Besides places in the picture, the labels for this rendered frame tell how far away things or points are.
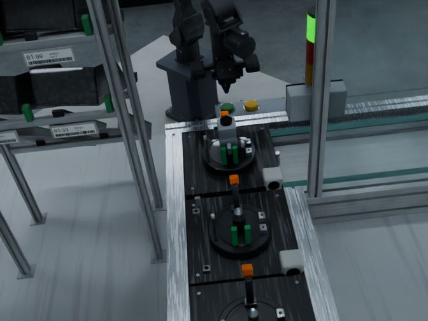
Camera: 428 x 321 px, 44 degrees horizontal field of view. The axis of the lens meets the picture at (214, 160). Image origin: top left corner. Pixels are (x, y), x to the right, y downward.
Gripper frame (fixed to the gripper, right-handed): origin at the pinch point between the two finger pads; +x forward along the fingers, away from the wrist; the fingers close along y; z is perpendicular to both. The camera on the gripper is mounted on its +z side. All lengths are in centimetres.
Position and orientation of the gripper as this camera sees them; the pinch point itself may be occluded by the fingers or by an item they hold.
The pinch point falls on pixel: (225, 82)
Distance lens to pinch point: 148.0
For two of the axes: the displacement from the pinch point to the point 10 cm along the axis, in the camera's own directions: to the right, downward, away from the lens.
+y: 9.9, -1.3, 0.2
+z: 1.0, 6.7, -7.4
